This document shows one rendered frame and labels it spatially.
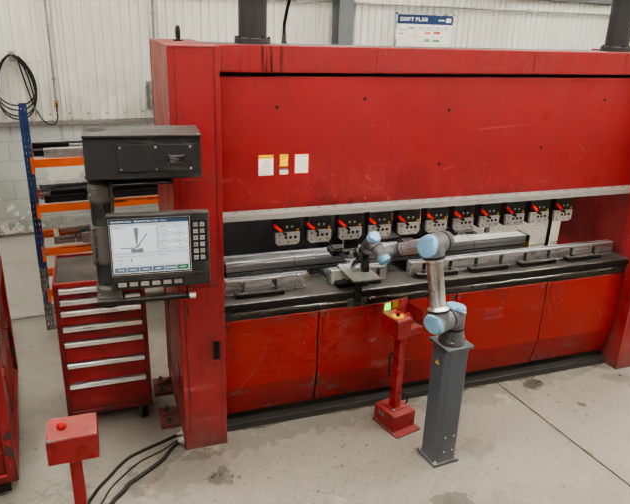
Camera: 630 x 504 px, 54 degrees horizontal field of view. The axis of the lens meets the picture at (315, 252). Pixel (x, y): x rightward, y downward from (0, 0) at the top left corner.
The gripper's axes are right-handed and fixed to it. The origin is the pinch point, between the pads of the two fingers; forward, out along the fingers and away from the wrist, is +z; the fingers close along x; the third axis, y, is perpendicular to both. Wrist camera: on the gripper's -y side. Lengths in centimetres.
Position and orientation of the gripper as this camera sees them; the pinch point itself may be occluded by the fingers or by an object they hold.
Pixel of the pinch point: (356, 268)
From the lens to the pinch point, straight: 382.3
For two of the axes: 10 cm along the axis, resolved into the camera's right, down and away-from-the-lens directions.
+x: -9.3, 1.0, -3.6
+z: -2.6, 5.0, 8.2
